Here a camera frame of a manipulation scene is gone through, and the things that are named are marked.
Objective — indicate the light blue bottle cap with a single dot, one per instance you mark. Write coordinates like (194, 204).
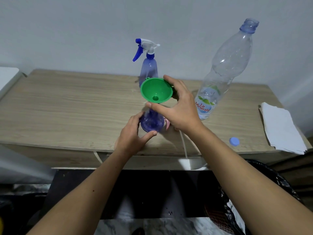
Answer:
(234, 141)

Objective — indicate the green plastic funnel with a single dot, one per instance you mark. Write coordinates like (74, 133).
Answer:
(152, 88)

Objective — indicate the black trash bin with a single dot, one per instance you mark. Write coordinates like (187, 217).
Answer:
(281, 178)

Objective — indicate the clear plastic water bottle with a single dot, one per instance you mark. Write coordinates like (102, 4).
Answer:
(229, 61)

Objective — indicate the stack of white paper sheets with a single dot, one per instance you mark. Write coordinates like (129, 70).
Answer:
(281, 129)

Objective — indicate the pink and light blue spray head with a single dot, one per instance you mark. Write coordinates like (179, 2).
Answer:
(167, 123)

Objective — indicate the white side table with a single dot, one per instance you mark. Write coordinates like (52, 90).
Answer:
(7, 78)

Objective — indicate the person's right hand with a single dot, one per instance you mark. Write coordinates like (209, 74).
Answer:
(183, 112)

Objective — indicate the person's right forearm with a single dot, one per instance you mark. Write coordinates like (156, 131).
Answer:
(251, 186)

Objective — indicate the crumpled white paper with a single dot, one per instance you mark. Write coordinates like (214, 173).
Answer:
(236, 215)

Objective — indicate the person's left forearm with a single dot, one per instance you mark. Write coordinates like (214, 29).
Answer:
(78, 195)

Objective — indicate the round blue spray bottle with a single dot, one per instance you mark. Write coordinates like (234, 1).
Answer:
(151, 122)

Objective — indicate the person's left hand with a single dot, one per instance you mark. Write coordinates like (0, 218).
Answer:
(129, 140)

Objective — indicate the brown curtain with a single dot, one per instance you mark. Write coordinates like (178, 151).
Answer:
(298, 168)

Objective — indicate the white blue trigger sprayer head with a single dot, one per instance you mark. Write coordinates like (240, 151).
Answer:
(148, 44)

